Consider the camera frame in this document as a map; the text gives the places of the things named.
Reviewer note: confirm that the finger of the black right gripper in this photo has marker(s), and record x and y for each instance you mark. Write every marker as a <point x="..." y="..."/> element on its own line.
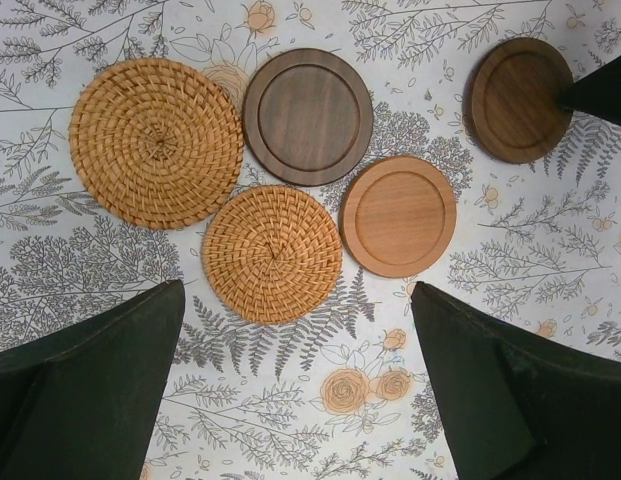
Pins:
<point x="597" y="94"/>

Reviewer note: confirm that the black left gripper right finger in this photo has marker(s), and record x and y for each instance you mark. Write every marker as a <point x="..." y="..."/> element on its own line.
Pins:
<point x="515" y="405"/>

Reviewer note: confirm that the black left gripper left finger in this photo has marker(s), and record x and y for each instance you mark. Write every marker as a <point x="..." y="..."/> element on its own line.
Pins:
<point x="81" y="403"/>

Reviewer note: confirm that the dark wooden coaster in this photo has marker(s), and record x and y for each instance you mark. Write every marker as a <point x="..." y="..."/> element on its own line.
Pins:
<point x="511" y="100"/>
<point x="307" y="117"/>

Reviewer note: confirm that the light wooden coaster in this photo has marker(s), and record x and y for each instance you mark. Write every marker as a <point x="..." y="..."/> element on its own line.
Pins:
<point x="398" y="216"/>

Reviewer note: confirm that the woven cork coaster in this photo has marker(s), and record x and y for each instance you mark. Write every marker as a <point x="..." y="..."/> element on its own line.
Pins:
<point x="272" y="254"/>
<point x="156" y="143"/>

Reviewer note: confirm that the floral table mat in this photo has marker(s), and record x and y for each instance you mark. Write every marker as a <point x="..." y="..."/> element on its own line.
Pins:
<point x="344" y="392"/>

